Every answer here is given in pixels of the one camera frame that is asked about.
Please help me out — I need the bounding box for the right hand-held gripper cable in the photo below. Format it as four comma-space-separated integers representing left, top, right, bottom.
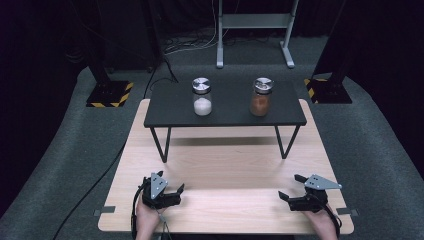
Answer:
321, 202, 343, 238

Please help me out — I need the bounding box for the glass jar with brown powder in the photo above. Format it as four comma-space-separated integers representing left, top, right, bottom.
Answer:
249, 77, 275, 118

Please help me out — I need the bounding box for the grey metal stand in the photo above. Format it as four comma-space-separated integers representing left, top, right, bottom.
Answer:
215, 0, 299, 70

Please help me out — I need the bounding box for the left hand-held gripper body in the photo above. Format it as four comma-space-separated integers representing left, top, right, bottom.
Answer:
141, 172, 183, 210

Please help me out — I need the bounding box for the glass jar with white powder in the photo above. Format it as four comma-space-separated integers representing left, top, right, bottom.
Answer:
191, 77, 213, 117

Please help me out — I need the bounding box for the left hand-held gripper cable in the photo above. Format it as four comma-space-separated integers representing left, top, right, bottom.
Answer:
131, 184, 148, 240

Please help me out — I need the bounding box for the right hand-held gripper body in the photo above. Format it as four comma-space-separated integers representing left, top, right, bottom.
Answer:
288, 173, 343, 213

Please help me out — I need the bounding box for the bundle of floor cables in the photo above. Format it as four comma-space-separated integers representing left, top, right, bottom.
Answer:
162, 31, 222, 57

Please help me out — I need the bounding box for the long black floor cable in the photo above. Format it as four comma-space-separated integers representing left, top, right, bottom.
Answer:
51, 143, 127, 240

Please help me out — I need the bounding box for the person's right hand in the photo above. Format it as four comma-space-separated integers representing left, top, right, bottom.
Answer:
304, 207, 338, 232

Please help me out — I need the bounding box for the grey tape piece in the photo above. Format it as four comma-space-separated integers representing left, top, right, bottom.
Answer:
335, 207, 360, 217
93, 205, 117, 217

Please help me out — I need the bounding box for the hand-held gripper cable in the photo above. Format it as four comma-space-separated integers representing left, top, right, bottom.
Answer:
131, 184, 148, 240
321, 202, 343, 238

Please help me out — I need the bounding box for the black stand with striped base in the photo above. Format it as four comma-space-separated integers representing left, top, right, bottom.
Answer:
303, 0, 354, 105
79, 0, 135, 109

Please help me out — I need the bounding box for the person's left hand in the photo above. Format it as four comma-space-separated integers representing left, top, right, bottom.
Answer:
135, 199, 168, 232

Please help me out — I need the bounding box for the black low shelf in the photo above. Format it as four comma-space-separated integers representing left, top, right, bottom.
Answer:
143, 79, 308, 164

